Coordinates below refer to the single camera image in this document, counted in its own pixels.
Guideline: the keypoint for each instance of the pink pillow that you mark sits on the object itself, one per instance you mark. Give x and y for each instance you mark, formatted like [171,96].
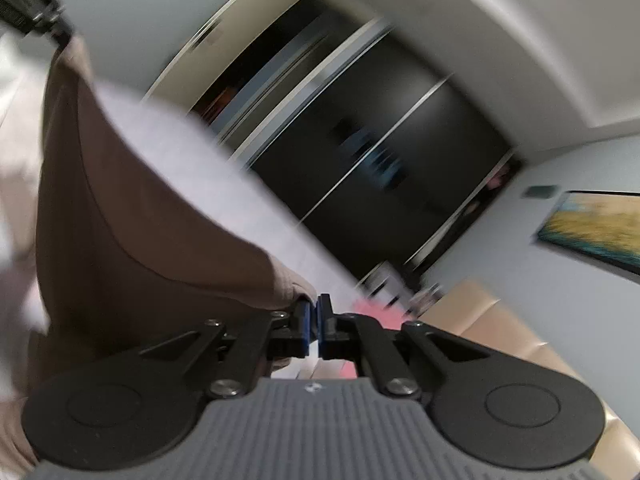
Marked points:
[372,309]

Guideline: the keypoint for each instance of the black sliding-door wardrobe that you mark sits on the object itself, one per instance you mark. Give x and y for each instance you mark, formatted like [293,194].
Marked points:
[390,150]

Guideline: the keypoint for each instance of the taupe shirt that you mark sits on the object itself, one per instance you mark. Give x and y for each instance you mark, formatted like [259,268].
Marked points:
[150,220]

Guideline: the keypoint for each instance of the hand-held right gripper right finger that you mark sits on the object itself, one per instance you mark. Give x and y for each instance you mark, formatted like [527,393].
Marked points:
[324,332]

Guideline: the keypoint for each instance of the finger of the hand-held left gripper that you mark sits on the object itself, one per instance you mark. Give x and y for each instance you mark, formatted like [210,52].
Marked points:
[50,10]

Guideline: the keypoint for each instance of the cream room door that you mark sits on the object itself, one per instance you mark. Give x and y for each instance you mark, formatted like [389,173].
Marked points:
[200,35]

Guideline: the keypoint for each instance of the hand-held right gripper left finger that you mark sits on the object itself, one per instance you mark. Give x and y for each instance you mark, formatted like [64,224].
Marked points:
[303,331]

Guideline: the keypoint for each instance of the white nightstand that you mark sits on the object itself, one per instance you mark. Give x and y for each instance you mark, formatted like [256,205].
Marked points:
[385,282]

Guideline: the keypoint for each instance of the framed wall painting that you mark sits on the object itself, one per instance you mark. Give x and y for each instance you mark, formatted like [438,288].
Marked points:
[592,230]

